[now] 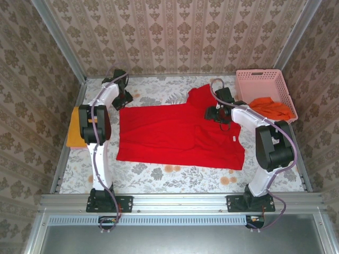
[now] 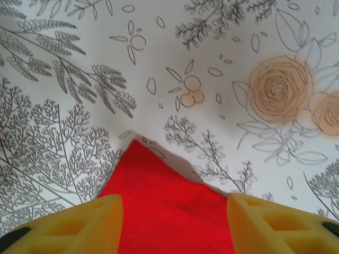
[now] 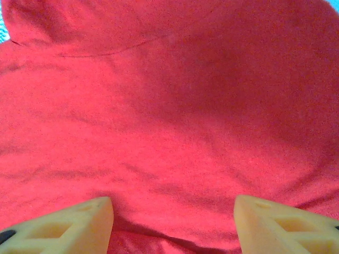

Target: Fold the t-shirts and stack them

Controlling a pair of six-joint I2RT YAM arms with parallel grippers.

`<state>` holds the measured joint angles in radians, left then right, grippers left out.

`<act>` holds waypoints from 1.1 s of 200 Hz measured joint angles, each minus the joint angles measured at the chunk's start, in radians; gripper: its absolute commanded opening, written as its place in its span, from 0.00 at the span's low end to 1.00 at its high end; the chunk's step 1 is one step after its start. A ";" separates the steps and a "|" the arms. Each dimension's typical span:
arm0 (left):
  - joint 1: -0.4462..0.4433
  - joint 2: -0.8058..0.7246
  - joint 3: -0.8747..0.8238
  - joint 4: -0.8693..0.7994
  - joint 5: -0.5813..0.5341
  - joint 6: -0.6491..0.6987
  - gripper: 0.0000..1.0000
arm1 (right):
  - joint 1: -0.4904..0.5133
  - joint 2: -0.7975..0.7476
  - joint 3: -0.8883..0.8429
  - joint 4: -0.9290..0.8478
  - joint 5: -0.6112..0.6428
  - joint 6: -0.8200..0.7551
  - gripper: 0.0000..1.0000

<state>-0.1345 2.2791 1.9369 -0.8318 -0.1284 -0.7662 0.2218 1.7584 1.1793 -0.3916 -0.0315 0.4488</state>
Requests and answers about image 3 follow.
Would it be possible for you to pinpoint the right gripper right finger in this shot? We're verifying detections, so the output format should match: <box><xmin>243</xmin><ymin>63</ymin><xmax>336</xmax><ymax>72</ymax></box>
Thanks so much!
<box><xmin>233</xmin><ymin>194</ymin><xmax>339</xmax><ymax>254</ymax></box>

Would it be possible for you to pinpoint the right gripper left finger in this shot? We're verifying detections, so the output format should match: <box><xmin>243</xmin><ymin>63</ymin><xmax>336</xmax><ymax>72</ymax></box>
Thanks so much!
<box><xmin>0</xmin><ymin>196</ymin><xmax>115</xmax><ymax>254</ymax></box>

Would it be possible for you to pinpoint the red t-shirt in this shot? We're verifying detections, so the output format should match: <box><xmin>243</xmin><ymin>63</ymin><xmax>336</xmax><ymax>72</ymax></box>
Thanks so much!
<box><xmin>0</xmin><ymin>0</ymin><xmax>339</xmax><ymax>254</ymax></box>

